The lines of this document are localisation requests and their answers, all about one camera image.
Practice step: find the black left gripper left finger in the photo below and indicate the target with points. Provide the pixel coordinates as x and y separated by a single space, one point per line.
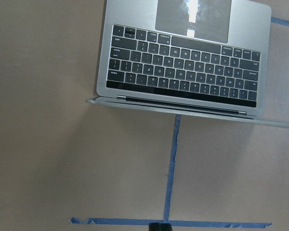
154 227

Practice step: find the grey laptop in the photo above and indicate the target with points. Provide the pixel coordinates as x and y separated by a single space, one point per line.
206 58

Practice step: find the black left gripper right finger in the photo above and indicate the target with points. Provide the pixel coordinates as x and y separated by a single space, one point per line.
165 227

